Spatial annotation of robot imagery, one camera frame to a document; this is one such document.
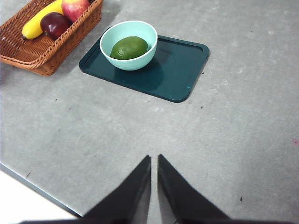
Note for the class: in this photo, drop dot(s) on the green avocado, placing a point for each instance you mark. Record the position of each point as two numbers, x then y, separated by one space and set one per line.
128 47

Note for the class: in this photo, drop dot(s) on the red yellow apple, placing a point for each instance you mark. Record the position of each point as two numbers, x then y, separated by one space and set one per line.
74 9

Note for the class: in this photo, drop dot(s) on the teal ceramic bowl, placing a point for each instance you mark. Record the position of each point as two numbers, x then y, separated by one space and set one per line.
130 64

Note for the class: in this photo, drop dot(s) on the yellow banana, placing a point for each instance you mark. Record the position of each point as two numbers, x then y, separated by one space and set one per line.
38 23

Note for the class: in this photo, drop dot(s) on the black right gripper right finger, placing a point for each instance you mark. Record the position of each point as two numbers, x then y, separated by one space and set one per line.
180 198

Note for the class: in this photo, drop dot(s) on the brown wicker basket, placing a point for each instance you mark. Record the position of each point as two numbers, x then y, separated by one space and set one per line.
30 53

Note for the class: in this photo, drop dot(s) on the dark teal rectangular tray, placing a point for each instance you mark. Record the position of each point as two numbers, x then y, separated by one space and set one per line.
172 77

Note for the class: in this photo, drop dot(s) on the dark red plum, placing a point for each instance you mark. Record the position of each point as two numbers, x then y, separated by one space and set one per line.
54 25

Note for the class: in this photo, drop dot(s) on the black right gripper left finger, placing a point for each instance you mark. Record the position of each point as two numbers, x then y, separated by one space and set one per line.
130 198

